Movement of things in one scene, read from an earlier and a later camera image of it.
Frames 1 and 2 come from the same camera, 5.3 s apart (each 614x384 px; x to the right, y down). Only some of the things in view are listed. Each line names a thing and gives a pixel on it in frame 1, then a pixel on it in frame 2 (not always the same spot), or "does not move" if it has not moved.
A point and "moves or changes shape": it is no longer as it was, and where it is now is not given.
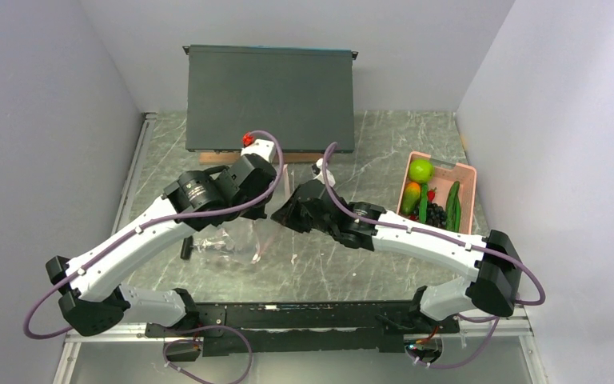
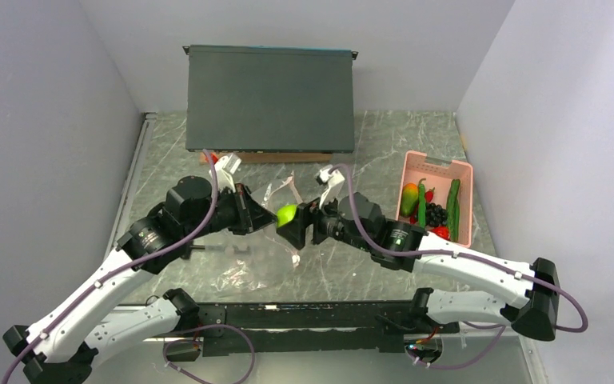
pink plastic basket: [444, 178] does not move
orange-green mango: [411, 198] does not move
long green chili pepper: [423, 206] does not move
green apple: [420, 170] moves or changes shape
